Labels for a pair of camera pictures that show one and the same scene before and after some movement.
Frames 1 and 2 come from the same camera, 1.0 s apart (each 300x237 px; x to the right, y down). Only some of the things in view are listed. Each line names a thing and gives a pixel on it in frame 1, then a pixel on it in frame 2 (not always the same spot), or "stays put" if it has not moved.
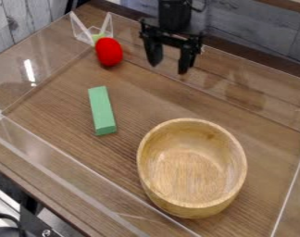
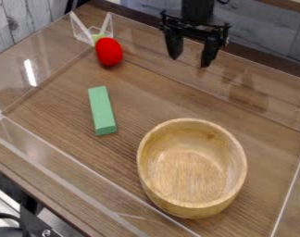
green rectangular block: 103,111 stays put
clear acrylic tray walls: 135,151 stays put
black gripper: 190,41 -> 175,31
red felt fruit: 108,51 stays put
